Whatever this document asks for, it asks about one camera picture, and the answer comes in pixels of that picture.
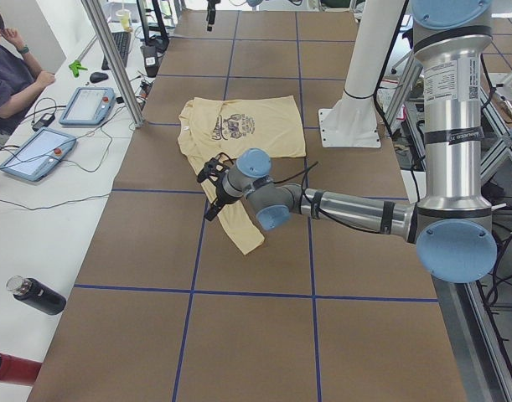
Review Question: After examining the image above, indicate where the far blue teach pendant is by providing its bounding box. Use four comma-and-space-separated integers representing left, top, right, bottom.
59, 87, 116, 126

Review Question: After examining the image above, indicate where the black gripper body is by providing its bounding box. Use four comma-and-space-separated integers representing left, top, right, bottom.
197, 153, 230, 205

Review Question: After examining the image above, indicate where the aluminium frame post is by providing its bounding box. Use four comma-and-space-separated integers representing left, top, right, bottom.
80, 0, 144, 128

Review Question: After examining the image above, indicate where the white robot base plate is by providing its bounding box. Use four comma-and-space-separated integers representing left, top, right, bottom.
318, 106, 381, 148

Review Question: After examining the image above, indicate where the near blue teach pendant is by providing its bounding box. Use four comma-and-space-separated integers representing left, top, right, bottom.
0, 127, 77, 182

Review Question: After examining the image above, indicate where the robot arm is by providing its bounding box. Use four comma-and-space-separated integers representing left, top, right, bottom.
197, 1, 497, 283
344, 0, 408, 100

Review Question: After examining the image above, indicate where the black keyboard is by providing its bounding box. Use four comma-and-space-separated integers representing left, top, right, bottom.
111, 31, 131, 67

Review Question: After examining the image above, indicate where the cream long-sleeve graphic shirt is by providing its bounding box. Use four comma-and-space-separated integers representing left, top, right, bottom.
178, 95, 306, 255

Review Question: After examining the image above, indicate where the red thermos bottle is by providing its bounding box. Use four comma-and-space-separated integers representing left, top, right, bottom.
0, 353, 42, 386

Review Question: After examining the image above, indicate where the green plastic clamp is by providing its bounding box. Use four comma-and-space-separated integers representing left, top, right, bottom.
69, 59, 87, 78

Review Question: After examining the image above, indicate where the black thermos bottle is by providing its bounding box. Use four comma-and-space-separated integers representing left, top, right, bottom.
6, 276, 66, 316

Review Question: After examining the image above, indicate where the seated person in grey shirt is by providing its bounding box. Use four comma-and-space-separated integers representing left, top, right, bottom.
0, 13, 55, 135

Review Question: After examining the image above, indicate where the blue teach pendant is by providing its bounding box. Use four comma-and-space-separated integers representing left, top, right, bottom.
0, 127, 77, 182
59, 87, 116, 126

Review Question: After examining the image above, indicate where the brown paper table cover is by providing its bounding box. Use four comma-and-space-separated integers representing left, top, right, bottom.
27, 10, 512, 402

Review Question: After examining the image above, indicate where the black computer mouse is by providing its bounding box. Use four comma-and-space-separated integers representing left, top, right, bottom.
89, 72, 109, 84

